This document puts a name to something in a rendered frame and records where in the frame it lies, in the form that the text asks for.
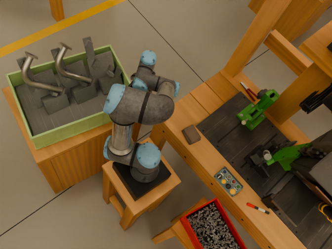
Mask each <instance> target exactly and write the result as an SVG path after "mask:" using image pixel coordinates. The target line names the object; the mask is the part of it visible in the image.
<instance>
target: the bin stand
mask: <svg viewBox="0 0 332 249"><path fill-rule="evenodd" d="M207 202H208V200H207V199H206V198H205V197H203V198H202V199H200V200H199V201H198V202H197V203H196V204H195V205H193V206H192V207H190V208H189V209H187V210H186V211H184V212H183V213H182V214H180V215H179V216H177V217H176V218H174V219H173V220H172V221H171V224H172V226H170V227H169V228H167V229H165V230H164V231H162V232H161V233H159V234H157V235H156V236H155V237H154V238H153V239H152V241H153V242H154V244H158V243H160V242H163V241H165V240H167V239H170V238H172V237H174V236H176V237H177V238H178V240H179V241H180V242H181V243H182V245H183V246H184V247H185V248H186V249H195V247H194V245H193V244H192V242H191V240H190V238H189V236H188V234H187V232H186V230H185V229H184V227H183V225H182V223H181V221H180V219H179V218H181V217H183V216H184V215H186V214H188V213H190V212H192V211H193V210H195V209H197V208H199V207H200V206H202V205H204V204H206V203H207Z"/></svg>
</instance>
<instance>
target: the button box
mask: <svg viewBox="0 0 332 249"><path fill-rule="evenodd" d="M224 170H226V171H227V173H226V174H224V173H223V171H224ZM218 174H221V176H222V178H221V179H218V178H217V175H218ZM228 175H231V178H228V177H227V176H228ZM214 178H215V179H216V180H217V181H218V182H219V183H220V185H221V186H222V187H223V188H224V189H225V190H226V191H227V192H228V194H229V195H230V196H231V197H233V196H235V195H236V194H237V193H238V192H239V191H240V190H242V189H243V185H242V184H241V183H240V182H239V181H238V180H237V179H236V178H235V176H234V175H233V174H232V173H231V172H230V171H229V170H228V169H227V168H226V167H225V166H224V167H223V168H222V169H221V170H220V171H219V172H218V173H217V174H216V175H215V176H214ZM223 179H225V180H226V183H225V184H223V183H222V180H223ZM232 180H235V181H236V183H232ZM227 184H229V185H230V189H227V188H226V185H227ZM237 185H240V188H237V187H236V186H237ZM231 189H235V191H236V192H235V194H231V193H230V190H231Z"/></svg>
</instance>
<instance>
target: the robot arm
mask: <svg viewBox="0 0 332 249"><path fill-rule="evenodd" d="M156 61H157V57H156V54H155V53H154V52H153V51H151V50H146V51H144V52H143V53H142V54H141V57H140V62H139V65H138V68H137V71H136V73H133V74H132V75H131V77H130V79H131V80H133V81H132V82H131V83H130V84H129V86H126V85H124V84H118V83H115V84H113V85H112V87H111V89H110V91H109V94H108V96H107V99H106V102H105V105H104V108H103V112H104V113H106V114H107V115H109V117H110V119H111V121H112V135H109V136H108V137H107V139H106V142H105V145H104V151H103V155H104V157H105V158H106V159H108V160H110V161H115V162H118V163H121V164H125V165H128V166H130V173H131V175H132V177H133V178H134V179H135V180H136V181H138V182H141V183H148V182H151V181H153V180H154V179H155V178H156V177H157V175H158V173H159V163H160V160H161V153H160V150H159V148H158V147H157V146H156V145H155V144H153V143H150V142H146V143H143V144H141V143H137V142H134V141H133V139H132V138H131V137H132V131H133V125H134V123H140V124H143V125H158V124H161V123H163V122H165V121H167V120H168V119H169V118H170V117H171V116H172V114H173V112H174V101H173V97H176V96H177V95H178V92H179V89H180V83H179V82H176V81H174V80H169V79H166V78H163V77H159V76H156V75H155V74H156V73H155V72H154V71H153V70H154V67H155V63H156ZM152 91H155V92H157V94H156V95H155V94H152Z"/></svg>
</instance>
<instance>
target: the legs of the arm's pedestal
mask: <svg viewBox="0 0 332 249"><path fill-rule="evenodd" d="M173 189H174V188H173ZM173 189H172V190H173ZM172 190H170V191H169V192H167V193H166V194H165V195H163V196H162V197H160V198H159V199H157V200H156V201H155V202H153V203H152V204H150V205H149V206H148V207H146V208H145V209H144V210H142V211H141V212H139V213H138V214H137V215H135V216H133V214H132V213H131V211H130V210H129V208H128V207H127V206H126V208H125V210H124V209H123V207H122V206H121V204H120V202H119V201H118V199H117V198H116V193H117V190H116V189H115V187H114V186H113V184H112V182H111V181H110V179H109V178H108V176H107V175H106V173H105V172H104V171H103V199H104V201H105V202H106V204H107V205H108V204H109V203H112V204H113V206H114V208H115V209H116V211H117V212H118V214H119V215H120V217H121V220H120V225H121V227H122V229H123V230H124V231H125V230H126V229H128V228H129V227H130V226H132V224H133V223H134V221H135V220H136V219H137V218H138V217H139V216H140V215H142V214H143V213H145V212H146V211H149V212H151V211H153V210H154V209H156V208H157V207H158V205H159V204H160V203H161V202H162V201H163V200H164V199H165V198H166V197H167V196H168V195H169V193H170V192H171V191H172Z"/></svg>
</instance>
